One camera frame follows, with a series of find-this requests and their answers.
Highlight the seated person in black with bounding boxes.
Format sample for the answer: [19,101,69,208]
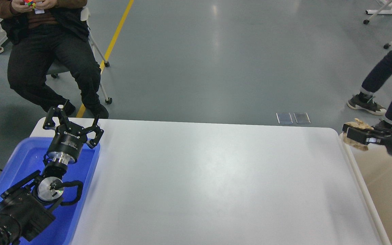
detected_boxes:
[0,0,109,118]

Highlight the colourful puzzle cube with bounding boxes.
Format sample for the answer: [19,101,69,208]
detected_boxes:
[23,0,36,9]

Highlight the white plastic bin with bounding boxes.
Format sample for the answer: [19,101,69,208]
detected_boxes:
[344,144,392,244]

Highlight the white rolling stand legs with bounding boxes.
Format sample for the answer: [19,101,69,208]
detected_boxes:
[363,0,392,50]

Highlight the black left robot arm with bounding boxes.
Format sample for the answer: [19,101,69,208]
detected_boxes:
[0,105,104,245]

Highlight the floor outlet plate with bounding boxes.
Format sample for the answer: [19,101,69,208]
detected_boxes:
[294,113,311,125]
[276,113,293,125]

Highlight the left floor outlet plate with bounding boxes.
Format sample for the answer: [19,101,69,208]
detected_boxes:
[276,113,293,125]

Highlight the brown paper ball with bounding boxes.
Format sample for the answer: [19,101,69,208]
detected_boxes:
[341,118,374,151]

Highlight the right floor outlet plate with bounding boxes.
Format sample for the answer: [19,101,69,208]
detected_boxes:
[294,113,311,125]

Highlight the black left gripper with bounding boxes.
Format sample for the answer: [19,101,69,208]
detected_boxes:
[42,107,104,164]

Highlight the blue plastic bin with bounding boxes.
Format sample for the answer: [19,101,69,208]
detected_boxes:
[0,137,101,245]

